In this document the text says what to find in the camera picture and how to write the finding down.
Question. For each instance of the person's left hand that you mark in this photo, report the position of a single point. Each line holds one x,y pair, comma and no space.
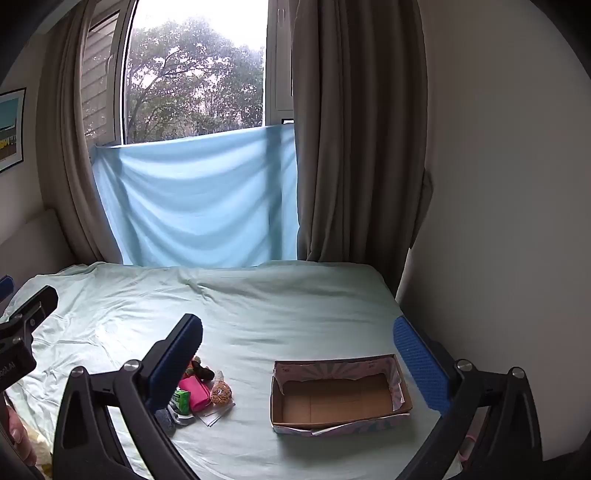
17,436

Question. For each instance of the white cloth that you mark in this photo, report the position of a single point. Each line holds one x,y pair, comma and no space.
211,415

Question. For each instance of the pink pouch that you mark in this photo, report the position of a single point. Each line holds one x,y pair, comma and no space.
196,392

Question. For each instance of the wall poster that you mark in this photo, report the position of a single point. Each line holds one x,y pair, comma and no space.
10,129

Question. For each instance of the light blue hanging cloth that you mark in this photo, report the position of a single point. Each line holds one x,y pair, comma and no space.
194,198

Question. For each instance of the green packet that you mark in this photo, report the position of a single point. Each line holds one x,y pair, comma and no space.
182,399

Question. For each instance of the dark plush toy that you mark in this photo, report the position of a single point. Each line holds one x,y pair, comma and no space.
203,369

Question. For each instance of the cardboard box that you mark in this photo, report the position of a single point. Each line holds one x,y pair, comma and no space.
332,401

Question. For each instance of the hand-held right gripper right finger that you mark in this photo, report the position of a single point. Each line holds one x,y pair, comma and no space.
420,364

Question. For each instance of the beige curtain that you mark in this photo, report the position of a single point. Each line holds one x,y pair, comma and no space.
355,138
69,161

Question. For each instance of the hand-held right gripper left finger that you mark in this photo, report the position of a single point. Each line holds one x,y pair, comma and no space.
175,360

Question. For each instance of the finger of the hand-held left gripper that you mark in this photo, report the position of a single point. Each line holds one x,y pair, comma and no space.
39,302
4,286

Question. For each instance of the light green bed sheet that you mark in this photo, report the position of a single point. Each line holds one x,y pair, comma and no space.
258,304

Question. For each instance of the tree outside window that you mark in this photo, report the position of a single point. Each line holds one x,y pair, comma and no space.
194,87

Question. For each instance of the beige padded headboard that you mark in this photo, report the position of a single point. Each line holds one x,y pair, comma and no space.
32,244

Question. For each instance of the grey blue sock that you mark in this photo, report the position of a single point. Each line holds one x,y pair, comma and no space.
164,421

